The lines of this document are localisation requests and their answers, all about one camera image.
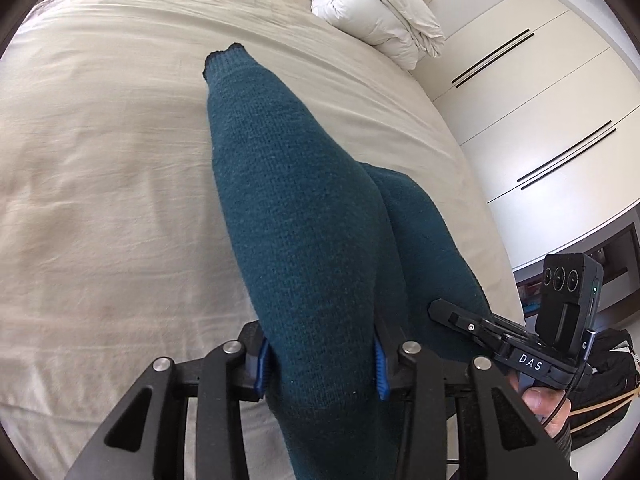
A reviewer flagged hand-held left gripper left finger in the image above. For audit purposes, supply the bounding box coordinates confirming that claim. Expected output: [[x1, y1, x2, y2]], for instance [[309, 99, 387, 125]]
[[65, 321, 272, 480]]

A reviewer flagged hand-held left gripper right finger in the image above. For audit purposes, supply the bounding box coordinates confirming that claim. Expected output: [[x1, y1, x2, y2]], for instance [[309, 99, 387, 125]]
[[373, 319, 569, 480]]

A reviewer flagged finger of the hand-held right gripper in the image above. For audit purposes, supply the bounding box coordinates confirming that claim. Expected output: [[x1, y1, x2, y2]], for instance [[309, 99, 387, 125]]
[[428, 298, 532, 358]]

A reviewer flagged dark teal knit sweater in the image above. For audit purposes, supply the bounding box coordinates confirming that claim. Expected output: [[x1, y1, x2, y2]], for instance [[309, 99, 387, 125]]
[[202, 43, 494, 480]]

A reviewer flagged person's right forearm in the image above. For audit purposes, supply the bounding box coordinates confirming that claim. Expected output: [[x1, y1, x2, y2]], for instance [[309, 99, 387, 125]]
[[547, 425, 575, 468]]

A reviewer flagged person's right hand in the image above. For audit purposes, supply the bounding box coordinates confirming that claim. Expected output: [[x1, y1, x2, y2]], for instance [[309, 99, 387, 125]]
[[509, 374, 572, 442]]

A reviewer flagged black bag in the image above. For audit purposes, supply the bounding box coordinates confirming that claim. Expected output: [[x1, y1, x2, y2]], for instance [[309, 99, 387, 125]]
[[567, 329, 640, 452]]

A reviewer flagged white wardrobe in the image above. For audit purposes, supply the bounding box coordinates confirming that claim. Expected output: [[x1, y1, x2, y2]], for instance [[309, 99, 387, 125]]
[[432, 0, 640, 273]]

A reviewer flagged bed with beige sheet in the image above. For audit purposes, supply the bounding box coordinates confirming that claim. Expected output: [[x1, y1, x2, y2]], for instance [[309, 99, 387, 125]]
[[0, 0, 527, 480]]

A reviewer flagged white folded duvet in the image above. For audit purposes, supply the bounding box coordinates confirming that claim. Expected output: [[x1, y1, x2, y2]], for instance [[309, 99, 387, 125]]
[[310, 0, 447, 72]]

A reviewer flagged black cable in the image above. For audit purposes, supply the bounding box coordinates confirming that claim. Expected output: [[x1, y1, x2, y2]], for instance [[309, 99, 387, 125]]
[[544, 350, 596, 428]]

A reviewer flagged black wardrobe handle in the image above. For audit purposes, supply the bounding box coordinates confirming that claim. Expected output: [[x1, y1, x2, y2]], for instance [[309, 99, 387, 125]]
[[455, 33, 536, 89], [516, 120, 613, 184], [451, 28, 531, 84], [521, 128, 618, 191]]

